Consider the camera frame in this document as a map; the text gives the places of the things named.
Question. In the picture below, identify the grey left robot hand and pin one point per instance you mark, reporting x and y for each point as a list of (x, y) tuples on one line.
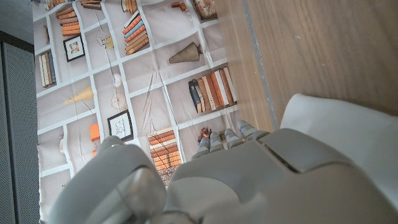
[(248, 180)]

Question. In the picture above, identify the white cloth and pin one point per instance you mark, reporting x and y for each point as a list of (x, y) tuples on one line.
[(342, 124)]

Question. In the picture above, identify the printed bookshelf backdrop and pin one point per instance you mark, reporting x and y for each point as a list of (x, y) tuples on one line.
[(140, 77)]

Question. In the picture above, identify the dark perforated partition panel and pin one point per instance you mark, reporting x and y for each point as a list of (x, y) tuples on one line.
[(18, 124)]

